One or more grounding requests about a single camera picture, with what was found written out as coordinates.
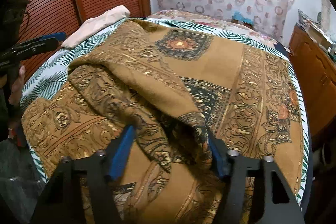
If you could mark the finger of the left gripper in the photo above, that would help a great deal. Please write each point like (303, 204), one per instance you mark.
(59, 36)

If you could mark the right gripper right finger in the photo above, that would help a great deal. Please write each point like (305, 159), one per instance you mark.
(272, 200)

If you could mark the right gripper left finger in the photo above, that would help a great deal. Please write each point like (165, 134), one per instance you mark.
(61, 200)

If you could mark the gold brown patterned scarf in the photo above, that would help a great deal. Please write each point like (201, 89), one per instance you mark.
(175, 87)

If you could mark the person's left hand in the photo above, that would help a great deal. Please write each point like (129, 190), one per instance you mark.
(17, 87)

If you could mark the beige folded cloth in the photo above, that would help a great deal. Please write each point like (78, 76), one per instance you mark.
(94, 25)

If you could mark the palm leaf print blanket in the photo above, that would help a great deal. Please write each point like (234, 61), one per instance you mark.
(52, 74)

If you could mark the wooden sideboard cabinet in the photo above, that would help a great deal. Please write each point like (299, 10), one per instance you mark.
(316, 77)

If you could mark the blue item on box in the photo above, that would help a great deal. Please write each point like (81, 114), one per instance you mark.
(239, 18)

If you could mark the floral bedspread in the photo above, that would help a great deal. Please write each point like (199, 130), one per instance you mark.
(216, 23)

